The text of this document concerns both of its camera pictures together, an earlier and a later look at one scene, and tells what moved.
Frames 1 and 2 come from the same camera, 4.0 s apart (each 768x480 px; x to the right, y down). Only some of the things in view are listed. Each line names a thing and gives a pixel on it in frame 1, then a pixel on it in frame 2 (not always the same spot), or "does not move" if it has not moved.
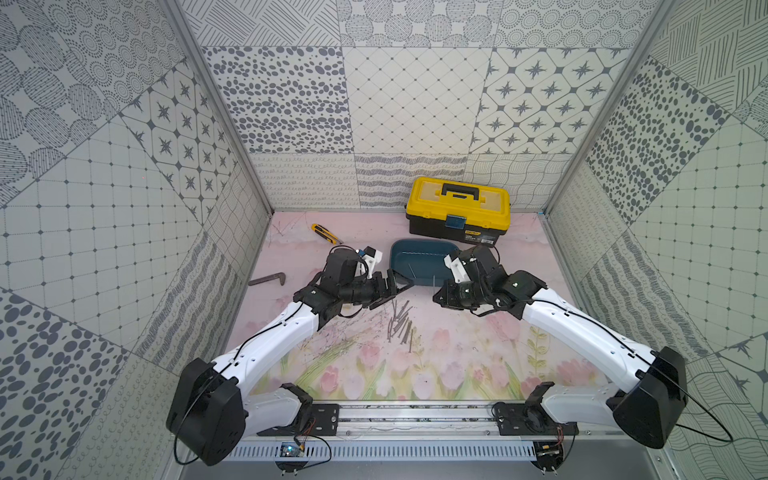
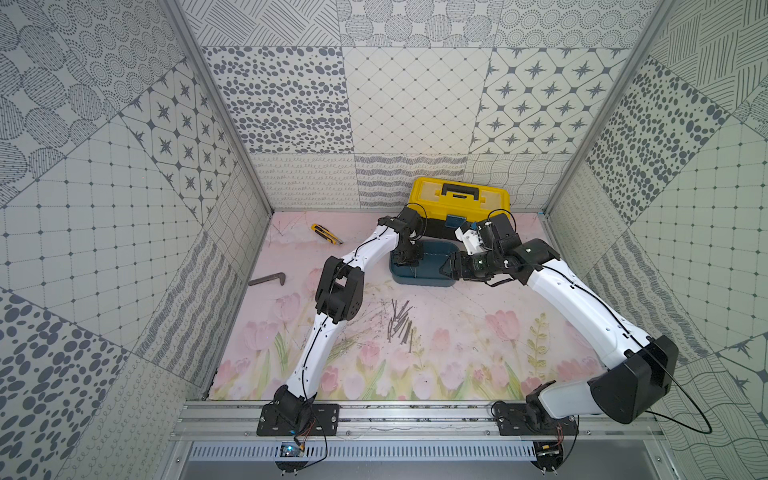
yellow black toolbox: [469, 212] does not move
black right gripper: [447, 288] -> [460, 269]
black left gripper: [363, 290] -> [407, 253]
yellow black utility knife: [328, 235] does not move
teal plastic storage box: [421, 260] does not move
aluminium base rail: [425, 423] does not move
